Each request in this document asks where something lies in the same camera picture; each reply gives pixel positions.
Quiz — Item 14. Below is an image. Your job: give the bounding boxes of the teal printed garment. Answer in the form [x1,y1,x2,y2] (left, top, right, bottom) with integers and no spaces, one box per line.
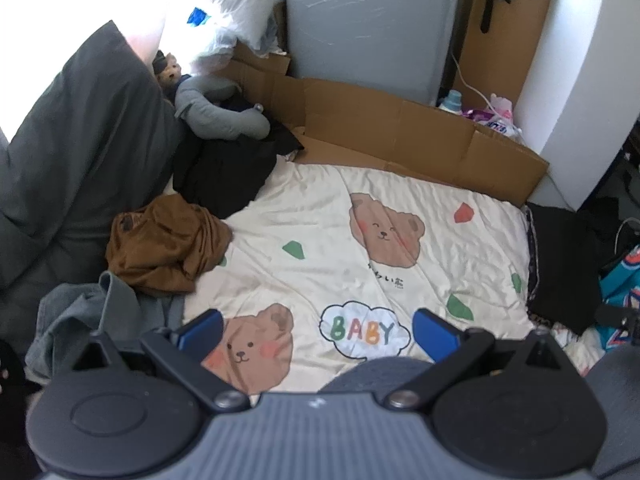
[597,245,640,356]

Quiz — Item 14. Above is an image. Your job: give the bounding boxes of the brown board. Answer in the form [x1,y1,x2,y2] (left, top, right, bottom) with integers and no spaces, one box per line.
[452,0,558,111]

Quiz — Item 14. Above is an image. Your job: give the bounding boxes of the grey-blue garment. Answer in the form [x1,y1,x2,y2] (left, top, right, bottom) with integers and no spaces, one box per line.
[24,270,186,386]

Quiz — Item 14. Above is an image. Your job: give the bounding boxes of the dark grey black clothes pile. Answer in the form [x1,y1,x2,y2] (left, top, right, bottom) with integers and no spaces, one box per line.
[0,20,188,331]

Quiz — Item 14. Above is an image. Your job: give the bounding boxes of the purple and white plastic packet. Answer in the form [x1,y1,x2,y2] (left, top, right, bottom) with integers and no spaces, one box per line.
[462,92,523,138]

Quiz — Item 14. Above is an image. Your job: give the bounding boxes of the black folded cloth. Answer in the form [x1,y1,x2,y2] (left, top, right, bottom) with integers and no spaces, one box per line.
[522,200,623,336]

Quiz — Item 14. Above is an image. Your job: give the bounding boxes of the white cable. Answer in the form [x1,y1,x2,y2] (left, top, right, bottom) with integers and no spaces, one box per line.
[450,50,501,111]

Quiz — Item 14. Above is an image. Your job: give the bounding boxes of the cream bear printed blanket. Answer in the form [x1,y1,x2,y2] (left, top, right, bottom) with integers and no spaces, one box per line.
[165,162,608,396]

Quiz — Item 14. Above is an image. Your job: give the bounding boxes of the small teddy bear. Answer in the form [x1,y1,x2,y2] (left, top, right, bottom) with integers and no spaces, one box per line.
[152,50,183,88]

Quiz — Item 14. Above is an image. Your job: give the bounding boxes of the white cabinet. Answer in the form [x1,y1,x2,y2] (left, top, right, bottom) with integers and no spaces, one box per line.
[515,0,640,211]

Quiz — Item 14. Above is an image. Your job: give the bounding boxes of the grey neck pillow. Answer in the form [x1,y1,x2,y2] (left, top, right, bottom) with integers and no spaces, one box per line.
[174,75,271,141]

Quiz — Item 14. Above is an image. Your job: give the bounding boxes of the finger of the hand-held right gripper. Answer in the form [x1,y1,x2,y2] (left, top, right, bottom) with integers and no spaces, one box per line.
[596,305,640,345]

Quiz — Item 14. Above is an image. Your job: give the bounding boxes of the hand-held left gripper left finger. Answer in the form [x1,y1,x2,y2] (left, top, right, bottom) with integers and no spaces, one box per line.
[70,322,251,413]

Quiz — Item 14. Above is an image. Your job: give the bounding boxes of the person's right leg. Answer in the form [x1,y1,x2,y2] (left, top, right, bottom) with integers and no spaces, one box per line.
[585,345,640,480]

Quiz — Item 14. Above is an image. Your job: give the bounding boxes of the brown cardboard sheet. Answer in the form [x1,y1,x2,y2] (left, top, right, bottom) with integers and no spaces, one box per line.
[220,42,551,208]

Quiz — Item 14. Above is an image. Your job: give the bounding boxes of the brown printed t-shirt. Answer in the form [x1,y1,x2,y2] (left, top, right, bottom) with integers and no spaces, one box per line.
[105,194,234,297]

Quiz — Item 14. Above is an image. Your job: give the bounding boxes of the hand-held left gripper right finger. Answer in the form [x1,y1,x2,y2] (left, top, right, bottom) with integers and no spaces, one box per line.
[382,308,571,413]

